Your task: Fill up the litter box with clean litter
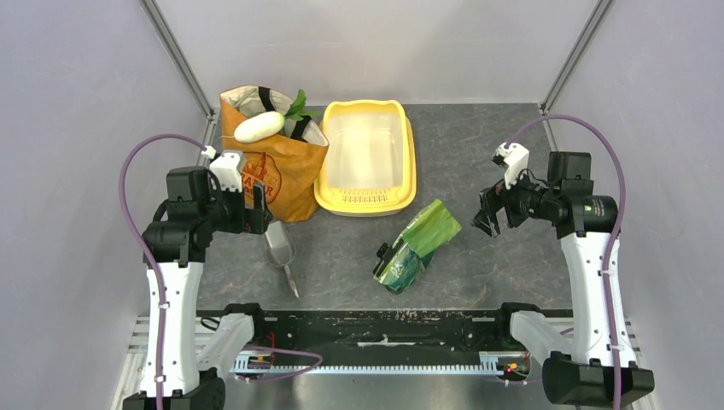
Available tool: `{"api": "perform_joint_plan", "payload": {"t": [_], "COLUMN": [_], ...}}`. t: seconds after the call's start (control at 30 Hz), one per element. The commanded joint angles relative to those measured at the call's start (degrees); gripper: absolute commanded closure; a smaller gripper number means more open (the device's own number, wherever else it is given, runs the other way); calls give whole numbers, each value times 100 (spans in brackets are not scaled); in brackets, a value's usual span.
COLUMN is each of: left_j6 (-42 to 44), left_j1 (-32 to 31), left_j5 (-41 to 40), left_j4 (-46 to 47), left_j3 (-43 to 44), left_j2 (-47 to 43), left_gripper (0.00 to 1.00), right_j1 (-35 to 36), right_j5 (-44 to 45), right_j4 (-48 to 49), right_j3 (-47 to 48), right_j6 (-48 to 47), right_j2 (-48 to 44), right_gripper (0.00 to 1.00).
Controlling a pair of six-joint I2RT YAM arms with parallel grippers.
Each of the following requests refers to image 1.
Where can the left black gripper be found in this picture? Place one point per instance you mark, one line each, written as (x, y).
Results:
(259, 213)

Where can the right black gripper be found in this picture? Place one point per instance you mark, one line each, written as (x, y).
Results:
(494, 197)

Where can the metal scoop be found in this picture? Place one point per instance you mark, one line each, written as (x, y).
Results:
(280, 251)

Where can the green litter bag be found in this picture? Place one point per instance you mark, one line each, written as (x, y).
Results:
(414, 248)

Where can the black bag clip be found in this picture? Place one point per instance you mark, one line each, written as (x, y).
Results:
(382, 254)

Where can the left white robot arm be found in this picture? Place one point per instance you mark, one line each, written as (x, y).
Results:
(176, 375)

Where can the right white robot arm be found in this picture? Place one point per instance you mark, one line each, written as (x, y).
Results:
(597, 366)

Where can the yellow litter box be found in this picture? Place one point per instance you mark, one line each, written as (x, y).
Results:
(370, 167)

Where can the orange paper grocery bag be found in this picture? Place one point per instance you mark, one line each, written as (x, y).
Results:
(287, 162)

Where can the white daikon radish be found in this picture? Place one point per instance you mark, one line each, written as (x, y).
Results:
(259, 127)

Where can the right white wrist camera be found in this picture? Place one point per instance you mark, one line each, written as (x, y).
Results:
(513, 158)

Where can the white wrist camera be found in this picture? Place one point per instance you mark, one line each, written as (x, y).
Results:
(228, 170)
(513, 158)

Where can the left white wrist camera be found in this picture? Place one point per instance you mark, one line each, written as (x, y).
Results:
(228, 170)

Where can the slotted cable duct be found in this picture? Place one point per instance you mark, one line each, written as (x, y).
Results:
(488, 365)

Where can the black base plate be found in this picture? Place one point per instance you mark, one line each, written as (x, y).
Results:
(384, 337)

